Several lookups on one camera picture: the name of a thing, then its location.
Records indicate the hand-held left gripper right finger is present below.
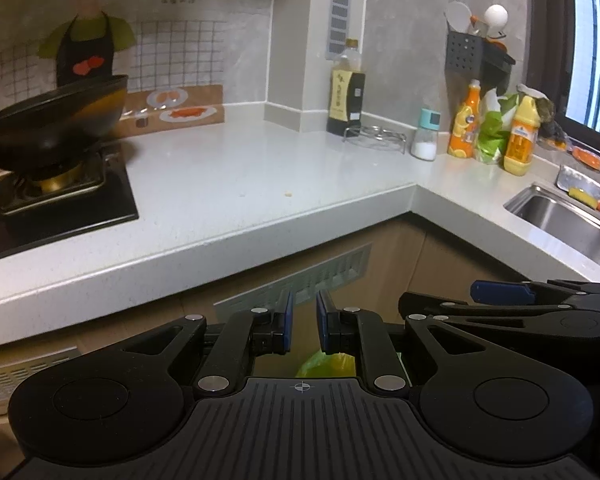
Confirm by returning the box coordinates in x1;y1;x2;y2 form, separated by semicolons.
316;289;490;395

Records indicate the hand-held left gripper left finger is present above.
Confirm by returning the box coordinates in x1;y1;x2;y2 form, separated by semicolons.
122;290;295;395

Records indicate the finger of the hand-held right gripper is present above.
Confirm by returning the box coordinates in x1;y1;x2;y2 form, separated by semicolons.
471;279;581;307
399;291;571;333

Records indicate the yellow-green trash bag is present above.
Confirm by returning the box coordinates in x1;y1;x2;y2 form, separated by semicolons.
295;350;411;379

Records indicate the grey cabinet vent grille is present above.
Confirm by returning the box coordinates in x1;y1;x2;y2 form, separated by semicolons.
0;345;81;404
213;242;373;312

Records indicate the beige base cabinet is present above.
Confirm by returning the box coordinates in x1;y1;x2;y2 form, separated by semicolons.
0;210;531;461

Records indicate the stainless steel sink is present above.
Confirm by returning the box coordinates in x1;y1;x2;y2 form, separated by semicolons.
503;183;600;271

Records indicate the yellow dish sponge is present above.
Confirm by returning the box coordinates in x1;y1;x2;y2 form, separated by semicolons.
568;187;600;209

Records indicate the metal sink caddy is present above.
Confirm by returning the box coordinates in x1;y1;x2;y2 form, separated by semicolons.
557;164;600;197

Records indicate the yellow detergent bottle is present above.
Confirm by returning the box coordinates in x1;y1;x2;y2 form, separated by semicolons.
503;94;538;177

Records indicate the green plastic bag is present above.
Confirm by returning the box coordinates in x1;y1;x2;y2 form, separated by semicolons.
474;89;518;166

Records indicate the orange packet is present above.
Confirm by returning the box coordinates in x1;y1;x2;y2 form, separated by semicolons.
571;145;600;169

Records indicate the orange detergent bottle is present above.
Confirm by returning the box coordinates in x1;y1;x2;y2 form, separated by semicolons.
447;79;482;159

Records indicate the salt shaker with teal cap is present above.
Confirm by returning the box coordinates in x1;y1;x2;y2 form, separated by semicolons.
411;107;441;162

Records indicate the dark cloth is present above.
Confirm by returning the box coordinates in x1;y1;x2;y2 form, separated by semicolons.
536;95;570;152

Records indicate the soy sauce bottle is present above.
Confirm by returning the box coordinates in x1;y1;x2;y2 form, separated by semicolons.
326;38;367;137

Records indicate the black gas stove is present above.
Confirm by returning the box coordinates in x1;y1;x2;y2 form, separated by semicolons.
0;140;140;267

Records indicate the window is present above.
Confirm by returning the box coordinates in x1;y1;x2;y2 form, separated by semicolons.
527;0;600;146

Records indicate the white round spoon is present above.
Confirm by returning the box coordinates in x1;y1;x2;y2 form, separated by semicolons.
483;4;510;29

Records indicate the white ladle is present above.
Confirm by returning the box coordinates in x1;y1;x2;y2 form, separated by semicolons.
445;1;474;34

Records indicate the brown food carton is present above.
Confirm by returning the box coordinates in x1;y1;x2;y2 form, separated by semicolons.
0;0;276;138

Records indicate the black wok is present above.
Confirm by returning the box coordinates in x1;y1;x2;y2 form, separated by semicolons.
0;74;130;172

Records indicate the metal wire rack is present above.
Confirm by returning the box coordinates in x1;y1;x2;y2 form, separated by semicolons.
343;124;407;155

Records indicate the black wall utensil holder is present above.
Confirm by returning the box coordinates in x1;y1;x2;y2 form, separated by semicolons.
446;30;517;86

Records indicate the grey slatted wall strip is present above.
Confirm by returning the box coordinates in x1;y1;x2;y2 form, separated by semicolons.
326;0;357;59

